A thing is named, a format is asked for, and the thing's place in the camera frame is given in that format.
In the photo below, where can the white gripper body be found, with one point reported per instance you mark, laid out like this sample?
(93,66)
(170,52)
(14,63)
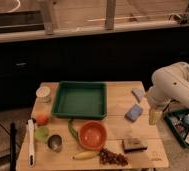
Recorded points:
(155,114)

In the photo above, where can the blue sponge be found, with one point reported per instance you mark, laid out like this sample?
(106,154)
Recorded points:
(134,112)

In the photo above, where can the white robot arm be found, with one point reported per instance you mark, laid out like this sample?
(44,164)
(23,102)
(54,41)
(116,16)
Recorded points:
(170,82)

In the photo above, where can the green plastic tray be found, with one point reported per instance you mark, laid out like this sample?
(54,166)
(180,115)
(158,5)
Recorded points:
(80,100)

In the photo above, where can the light blue cloth piece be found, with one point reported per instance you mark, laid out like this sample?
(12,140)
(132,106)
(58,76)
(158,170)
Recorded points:
(139,94)

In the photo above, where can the green bin with items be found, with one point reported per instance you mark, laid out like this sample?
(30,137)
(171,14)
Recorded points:
(176,123)

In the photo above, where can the bunch of red grapes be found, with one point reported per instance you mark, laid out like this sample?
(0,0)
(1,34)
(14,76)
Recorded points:
(108,157)

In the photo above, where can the orange bowl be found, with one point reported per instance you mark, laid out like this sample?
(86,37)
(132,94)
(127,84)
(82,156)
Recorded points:
(92,135)

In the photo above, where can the yellow banana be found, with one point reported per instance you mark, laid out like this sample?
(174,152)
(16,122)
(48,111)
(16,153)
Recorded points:
(86,155)

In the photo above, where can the green chili pepper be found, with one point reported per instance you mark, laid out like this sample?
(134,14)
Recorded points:
(72,131)

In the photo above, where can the small metal cup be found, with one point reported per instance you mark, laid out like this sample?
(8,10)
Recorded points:
(55,143)

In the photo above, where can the orange tomato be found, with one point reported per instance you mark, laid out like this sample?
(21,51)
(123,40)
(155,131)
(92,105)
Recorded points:
(42,119)

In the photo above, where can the small white jar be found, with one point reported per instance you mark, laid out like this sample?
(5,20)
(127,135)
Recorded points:
(43,94)

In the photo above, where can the green lime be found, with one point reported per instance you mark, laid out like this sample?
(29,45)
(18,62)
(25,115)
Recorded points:
(41,134)

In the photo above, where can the black pole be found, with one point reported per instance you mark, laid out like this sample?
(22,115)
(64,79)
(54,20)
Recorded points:
(12,147)

